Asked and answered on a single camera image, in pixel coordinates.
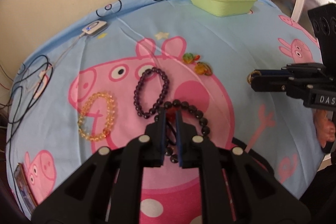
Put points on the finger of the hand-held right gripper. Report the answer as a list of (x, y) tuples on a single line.
[(270, 84), (270, 72)]

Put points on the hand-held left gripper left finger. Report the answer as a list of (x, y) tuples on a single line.
[(162, 132)]

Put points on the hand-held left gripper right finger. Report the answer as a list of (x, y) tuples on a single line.
[(179, 137)]

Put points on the amber glass charm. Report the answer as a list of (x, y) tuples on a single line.
[(202, 68)]

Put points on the green orange glass charm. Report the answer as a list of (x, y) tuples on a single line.
[(189, 57)]

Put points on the light green plastic tray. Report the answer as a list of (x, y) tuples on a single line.
[(223, 5)]

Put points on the person's right hand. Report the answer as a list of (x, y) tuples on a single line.
[(325, 129)]

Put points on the small white charger box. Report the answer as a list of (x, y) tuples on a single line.
[(93, 28)]

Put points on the smartphone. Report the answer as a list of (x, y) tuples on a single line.
[(25, 184)]

